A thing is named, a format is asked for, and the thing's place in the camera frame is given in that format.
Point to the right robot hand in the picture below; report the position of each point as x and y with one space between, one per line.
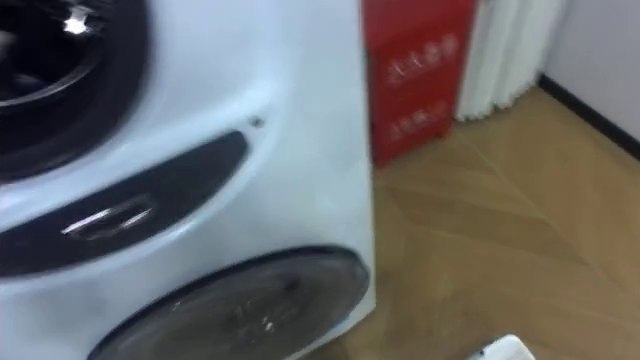
505 350

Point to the red metal cabinet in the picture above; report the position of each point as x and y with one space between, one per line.
415 75

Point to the white stacked washing machine tower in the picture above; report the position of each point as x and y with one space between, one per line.
300 165

